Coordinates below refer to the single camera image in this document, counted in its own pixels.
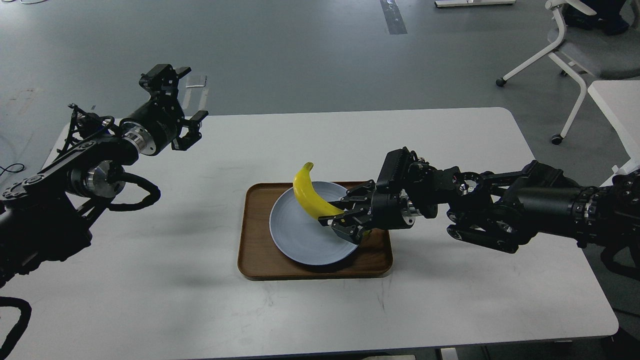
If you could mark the white office chair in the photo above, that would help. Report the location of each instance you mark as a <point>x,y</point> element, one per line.
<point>578,52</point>

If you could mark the yellow banana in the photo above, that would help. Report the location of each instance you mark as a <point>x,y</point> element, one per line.
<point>311,202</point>

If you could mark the light blue plate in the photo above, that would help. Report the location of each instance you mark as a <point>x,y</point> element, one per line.
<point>302,238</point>

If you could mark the brown wooden tray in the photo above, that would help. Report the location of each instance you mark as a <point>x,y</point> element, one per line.
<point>259,258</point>

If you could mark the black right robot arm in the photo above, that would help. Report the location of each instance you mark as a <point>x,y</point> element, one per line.
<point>499,211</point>

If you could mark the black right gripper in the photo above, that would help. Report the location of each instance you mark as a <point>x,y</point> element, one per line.
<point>365,209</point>

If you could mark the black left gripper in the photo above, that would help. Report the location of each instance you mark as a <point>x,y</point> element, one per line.
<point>162,118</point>

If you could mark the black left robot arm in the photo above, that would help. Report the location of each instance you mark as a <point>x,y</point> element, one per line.
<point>48,216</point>

